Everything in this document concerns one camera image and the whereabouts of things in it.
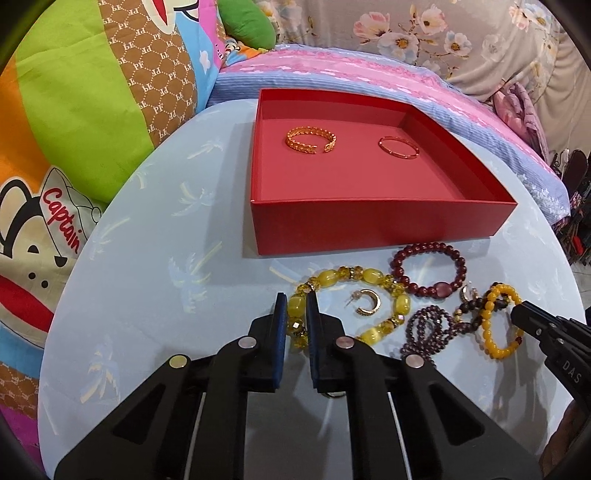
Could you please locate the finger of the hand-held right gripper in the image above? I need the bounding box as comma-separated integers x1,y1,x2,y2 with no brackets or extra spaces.
510,300,561,342

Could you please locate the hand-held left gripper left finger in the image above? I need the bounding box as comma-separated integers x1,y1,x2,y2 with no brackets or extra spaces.
53,292,290,480

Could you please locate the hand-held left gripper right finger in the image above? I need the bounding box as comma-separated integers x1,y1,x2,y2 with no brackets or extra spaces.
306,292,541,480

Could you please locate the round yellow bead bracelet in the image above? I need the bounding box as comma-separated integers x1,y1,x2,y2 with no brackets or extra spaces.
478,283,525,360

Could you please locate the dark brown bead bracelet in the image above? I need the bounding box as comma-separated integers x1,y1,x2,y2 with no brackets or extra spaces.
455,279,513,334

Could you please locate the gold hoop earring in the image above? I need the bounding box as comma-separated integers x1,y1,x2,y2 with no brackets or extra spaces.
346,289,383,318

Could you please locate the chunky yellow bead bracelet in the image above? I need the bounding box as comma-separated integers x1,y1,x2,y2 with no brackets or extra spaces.
286,265,411,352

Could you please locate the dark red bead bracelet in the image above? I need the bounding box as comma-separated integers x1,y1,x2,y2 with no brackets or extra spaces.
389,242,467,300

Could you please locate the purple garnet bead bracelet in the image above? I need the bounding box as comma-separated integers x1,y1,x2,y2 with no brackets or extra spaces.
401,305,467,361

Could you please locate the red cardboard box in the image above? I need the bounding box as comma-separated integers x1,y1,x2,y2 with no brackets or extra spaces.
249,88,518,257

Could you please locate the thin rose gold bangle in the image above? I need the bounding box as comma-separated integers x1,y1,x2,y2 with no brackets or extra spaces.
378,135,420,160

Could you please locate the pink blue striped pillow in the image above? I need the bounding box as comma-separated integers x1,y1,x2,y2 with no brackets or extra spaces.
208,43,567,223

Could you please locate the grey floral pillow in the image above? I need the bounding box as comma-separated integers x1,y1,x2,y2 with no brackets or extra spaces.
254,0,588,160

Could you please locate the cartoon monkey printed blanket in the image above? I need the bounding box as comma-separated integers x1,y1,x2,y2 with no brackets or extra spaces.
0,0,232,446

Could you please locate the green pillow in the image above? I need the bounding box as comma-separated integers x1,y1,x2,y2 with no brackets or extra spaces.
217,0,276,49

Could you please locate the gold chain bangle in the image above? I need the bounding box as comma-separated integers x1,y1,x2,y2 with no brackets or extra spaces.
285,126,336,156

